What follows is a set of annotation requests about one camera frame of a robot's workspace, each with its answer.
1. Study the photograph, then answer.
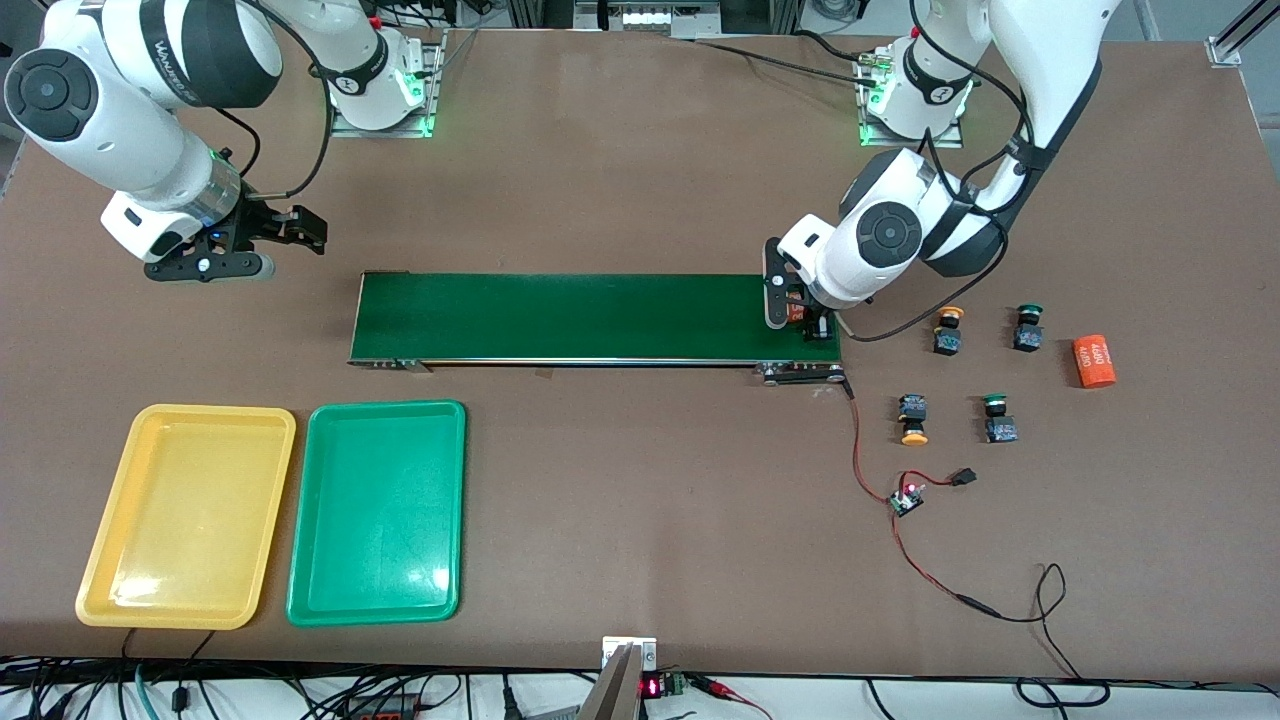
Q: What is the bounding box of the green conveyor belt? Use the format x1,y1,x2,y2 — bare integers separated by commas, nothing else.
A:
347,270,851,387

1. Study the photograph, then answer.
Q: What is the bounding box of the metal rack device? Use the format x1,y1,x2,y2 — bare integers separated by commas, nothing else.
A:
575,0,721,41

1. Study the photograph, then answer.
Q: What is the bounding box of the black looped cable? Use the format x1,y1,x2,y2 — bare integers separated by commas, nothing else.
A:
960,563,1113,708

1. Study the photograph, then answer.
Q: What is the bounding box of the black table cable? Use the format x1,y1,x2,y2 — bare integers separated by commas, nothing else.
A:
695,38,881,89

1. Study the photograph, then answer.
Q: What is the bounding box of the aluminium frame profile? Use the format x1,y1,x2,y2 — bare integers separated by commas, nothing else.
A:
1208,0,1280,67

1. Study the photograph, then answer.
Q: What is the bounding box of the green plastic tray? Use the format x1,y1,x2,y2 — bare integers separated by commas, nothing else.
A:
286,399,468,628

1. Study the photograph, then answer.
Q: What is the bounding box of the black power strip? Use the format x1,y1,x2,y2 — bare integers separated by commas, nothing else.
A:
335,693,426,720

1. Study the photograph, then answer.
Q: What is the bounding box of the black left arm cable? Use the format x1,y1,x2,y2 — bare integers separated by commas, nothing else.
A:
840,0,1051,343

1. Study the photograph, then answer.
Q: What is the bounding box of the grey metal pole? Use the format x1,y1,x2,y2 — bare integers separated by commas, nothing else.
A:
575,645,643,720

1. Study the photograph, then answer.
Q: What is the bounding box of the metal table edge bracket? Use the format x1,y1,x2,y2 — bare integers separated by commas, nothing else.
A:
602,636,658,669

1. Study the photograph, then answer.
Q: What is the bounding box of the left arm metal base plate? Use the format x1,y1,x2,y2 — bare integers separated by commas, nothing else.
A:
858,50,966,149

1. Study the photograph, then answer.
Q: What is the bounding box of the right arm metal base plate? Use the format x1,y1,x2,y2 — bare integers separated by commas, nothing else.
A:
330,30,446,139

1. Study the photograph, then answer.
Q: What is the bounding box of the yellow plastic tray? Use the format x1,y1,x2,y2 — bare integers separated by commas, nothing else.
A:
75,403,298,631

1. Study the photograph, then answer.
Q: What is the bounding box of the red clip lead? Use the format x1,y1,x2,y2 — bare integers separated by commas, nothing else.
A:
690,675,771,720

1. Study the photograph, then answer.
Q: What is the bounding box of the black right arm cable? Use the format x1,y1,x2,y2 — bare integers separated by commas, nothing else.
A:
205,0,336,201

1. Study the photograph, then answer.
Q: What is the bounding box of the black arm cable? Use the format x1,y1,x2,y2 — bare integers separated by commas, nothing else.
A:
840,0,1051,343
205,0,336,201

